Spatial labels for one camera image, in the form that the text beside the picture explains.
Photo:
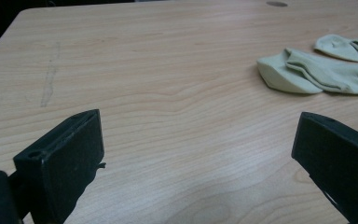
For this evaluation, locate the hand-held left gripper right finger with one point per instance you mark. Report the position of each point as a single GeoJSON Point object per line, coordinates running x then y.
{"type": "Point", "coordinates": [338, 158]}

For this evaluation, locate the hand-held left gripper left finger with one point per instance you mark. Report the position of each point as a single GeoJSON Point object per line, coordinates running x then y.
{"type": "Point", "coordinates": [66, 158]}

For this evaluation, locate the pale green sock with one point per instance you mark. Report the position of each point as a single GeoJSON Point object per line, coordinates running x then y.
{"type": "Point", "coordinates": [343, 48]}
{"type": "Point", "coordinates": [310, 76]}

